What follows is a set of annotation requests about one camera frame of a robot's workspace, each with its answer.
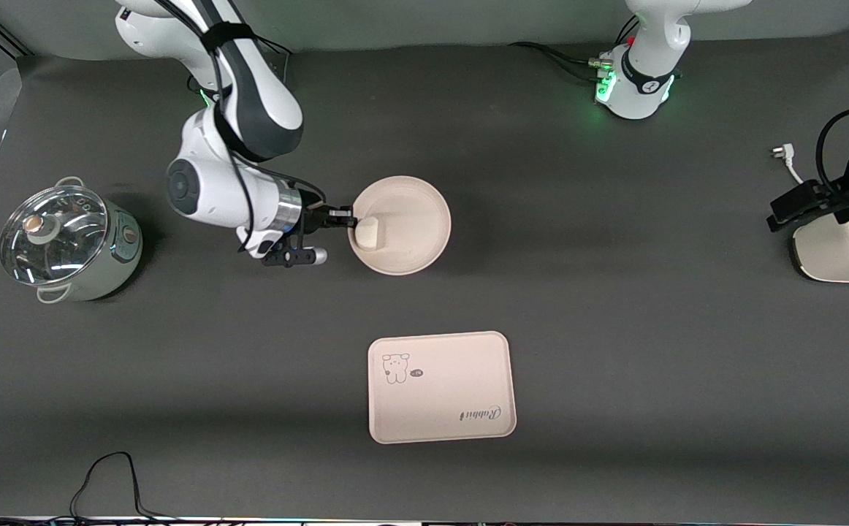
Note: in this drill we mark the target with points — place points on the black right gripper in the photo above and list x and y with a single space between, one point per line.
314 215

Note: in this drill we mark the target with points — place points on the small white bun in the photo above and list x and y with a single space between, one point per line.
368 234

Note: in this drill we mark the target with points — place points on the beige rabbit print tray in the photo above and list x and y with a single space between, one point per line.
443 394

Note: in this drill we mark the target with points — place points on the glass pot lid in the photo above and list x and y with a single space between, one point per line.
52 237

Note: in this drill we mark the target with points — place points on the cream white toaster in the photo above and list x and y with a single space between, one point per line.
834 256

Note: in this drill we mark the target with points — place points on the round beige plate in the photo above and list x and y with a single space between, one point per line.
410 226

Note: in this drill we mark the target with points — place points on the pale green electric pot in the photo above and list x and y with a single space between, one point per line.
114 267

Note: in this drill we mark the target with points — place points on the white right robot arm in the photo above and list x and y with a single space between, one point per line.
205 193

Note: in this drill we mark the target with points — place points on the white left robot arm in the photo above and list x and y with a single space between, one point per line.
644 88

